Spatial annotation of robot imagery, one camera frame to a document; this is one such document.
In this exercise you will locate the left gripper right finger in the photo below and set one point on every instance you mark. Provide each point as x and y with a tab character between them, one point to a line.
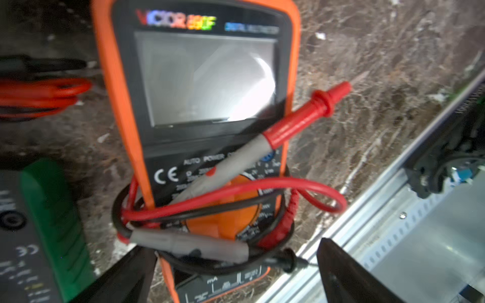
345	280

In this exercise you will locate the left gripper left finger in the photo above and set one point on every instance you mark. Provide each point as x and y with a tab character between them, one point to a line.
129	280

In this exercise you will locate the orange Victor multimeter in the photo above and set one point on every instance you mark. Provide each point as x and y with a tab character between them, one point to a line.
202	93

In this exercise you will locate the green multimeter centre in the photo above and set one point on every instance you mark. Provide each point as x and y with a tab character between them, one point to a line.
44	254

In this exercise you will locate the aluminium front rail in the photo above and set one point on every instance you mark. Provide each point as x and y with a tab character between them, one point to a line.
423	250

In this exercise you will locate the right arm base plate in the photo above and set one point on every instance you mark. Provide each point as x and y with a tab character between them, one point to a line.
457	145

